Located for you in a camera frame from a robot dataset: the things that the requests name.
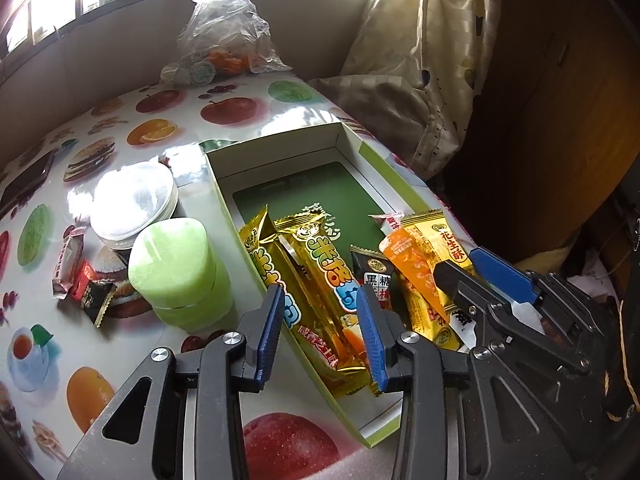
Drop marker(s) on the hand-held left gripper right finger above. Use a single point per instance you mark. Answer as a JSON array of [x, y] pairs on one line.
[[375, 345]]

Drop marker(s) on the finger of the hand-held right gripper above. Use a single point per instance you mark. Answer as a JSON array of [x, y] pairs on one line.
[[470, 295], [502, 272]]

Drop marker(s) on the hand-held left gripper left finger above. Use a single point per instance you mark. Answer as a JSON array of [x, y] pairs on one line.
[[269, 335]]

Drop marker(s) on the orange snack packet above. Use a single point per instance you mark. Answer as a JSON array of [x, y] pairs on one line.
[[415, 275]]

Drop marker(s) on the yellow snack packet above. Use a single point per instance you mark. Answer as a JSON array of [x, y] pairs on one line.
[[432, 332], [440, 237]]

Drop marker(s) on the gold snack stick packet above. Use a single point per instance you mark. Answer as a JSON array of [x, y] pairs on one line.
[[262, 260], [320, 285]]

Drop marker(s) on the white red-print candy packet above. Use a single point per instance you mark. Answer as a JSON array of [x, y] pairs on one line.
[[392, 222]]

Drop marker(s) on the green cardboard box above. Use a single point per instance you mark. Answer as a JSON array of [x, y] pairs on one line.
[[310, 185]]

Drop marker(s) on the red and black candy packet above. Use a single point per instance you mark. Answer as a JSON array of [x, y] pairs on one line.
[[375, 275], [92, 292]]

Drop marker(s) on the green plastic cup stack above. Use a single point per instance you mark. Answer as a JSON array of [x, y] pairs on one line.
[[175, 265]]

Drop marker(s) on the dark wooden cabinet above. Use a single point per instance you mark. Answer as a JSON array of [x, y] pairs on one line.
[[550, 110]]

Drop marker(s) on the clear jar with white lid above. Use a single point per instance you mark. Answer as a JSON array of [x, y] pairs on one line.
[[130, 195]]

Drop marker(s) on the fruit print tablecloth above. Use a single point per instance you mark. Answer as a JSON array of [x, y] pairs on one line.
[[60, 340]]

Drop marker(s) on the pink candy packet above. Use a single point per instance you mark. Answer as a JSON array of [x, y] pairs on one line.
[[67, 265]]

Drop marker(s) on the beige patterned curtain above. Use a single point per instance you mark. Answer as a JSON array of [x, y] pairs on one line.
[[410, 60]]

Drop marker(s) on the black phone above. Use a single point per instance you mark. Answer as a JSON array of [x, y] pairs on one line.
[[25, 180]]

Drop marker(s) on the clear plastic bag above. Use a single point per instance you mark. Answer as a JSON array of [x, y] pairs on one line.
[[225, 20]]

